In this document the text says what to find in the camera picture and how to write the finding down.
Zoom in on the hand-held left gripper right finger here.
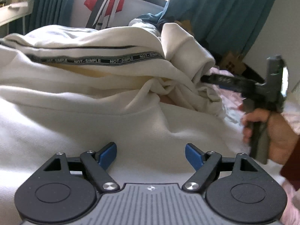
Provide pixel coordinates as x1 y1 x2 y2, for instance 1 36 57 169
182 143 258 191

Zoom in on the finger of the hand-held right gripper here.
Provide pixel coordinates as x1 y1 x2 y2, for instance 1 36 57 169
200 73 268 92

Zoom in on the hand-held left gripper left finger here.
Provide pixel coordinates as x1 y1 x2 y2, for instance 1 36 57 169
43 142 120 191

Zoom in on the white garment with grey tape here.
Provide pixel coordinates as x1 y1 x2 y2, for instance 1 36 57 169
0 23 252 223

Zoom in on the person's right forearm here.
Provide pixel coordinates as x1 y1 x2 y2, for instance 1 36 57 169
280 136 300 188

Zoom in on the person's right hand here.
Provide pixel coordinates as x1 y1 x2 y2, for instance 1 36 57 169
238 103 299 164

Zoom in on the cardboard box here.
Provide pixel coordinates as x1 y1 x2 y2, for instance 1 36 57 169
221 52 246 74

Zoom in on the black chair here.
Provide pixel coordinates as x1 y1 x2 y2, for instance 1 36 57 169
241 61 265 80

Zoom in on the pastel pink white duvet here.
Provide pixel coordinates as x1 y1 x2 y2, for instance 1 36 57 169
206 66 300 225

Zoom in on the teal curtain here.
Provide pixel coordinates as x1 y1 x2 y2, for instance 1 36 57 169
158 0 280 54
14 0 79 27

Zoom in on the yellow cloth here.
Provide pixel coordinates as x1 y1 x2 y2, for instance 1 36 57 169
175 20 195 38

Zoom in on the teal blue cloth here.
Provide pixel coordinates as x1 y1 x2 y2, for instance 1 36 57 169
136 12 164 24

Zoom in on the crumpled white quilt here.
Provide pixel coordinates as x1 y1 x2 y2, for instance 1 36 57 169
128 17 162 35

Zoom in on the red bag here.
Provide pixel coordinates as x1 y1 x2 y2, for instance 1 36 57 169
84 0 125 17

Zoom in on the white dressing table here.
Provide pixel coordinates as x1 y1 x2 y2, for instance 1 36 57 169
0 0 33 26

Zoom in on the black and white metal frame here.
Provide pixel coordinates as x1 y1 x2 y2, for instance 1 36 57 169
85 0 137 31

